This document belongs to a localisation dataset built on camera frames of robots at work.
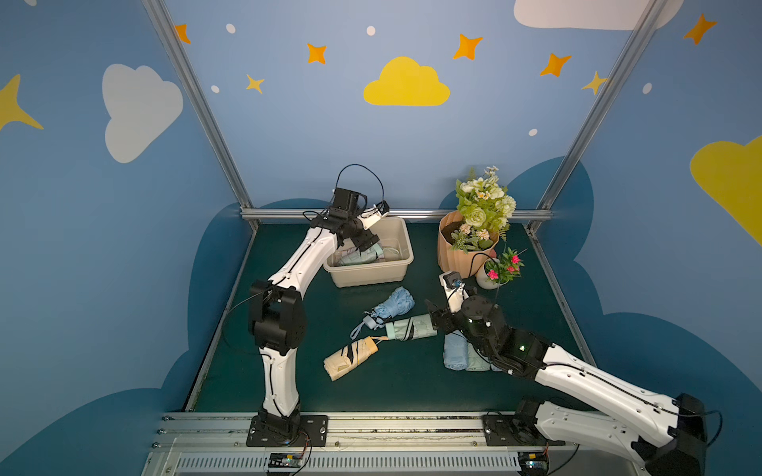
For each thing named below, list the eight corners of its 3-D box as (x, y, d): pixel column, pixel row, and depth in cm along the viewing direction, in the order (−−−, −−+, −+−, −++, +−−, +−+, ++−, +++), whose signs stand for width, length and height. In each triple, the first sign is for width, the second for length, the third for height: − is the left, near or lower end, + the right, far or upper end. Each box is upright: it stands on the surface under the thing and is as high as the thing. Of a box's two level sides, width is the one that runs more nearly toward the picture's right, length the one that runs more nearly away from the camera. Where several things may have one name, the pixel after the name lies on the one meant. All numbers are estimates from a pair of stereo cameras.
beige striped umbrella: (330, 382, 83) (329, 379, 81) (321, 364, 87) (319, 360, 84) (389, 345, 90) (389, 341, 88) (378, 329, 93) (378, 325, 91)
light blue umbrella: (356, 346, 90) (355, 340, 86) (344, 328, 93) (343, 322, 90) (416, 306, 98) (417, 300, 95) (404, 292, 102) (404, 285, 98)
